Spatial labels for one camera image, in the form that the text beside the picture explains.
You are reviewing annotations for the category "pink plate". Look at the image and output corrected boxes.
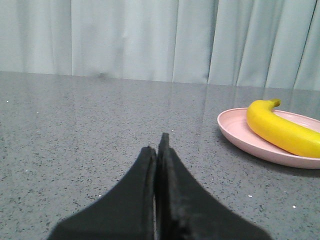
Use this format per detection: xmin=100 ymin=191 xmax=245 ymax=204
xmin=217 ymin=107 xmax=320 ymax=170

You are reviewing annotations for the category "white curtain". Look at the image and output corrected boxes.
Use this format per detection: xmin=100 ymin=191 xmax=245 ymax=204
xmin=0 ymin=0 xmax=320 ymax=90

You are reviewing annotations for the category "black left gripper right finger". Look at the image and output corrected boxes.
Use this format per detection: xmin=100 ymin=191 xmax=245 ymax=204
xmin=155 ymin=133 xmax=271 ymax=240

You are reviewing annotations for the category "yellow banana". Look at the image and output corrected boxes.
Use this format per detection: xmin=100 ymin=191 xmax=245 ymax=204
xmin=246 ymin=98 xmax=320 ymax=158

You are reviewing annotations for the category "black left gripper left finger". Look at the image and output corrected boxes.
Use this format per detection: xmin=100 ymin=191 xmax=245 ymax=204
xmin=48 ymin=146 xmax=157 ymax=240

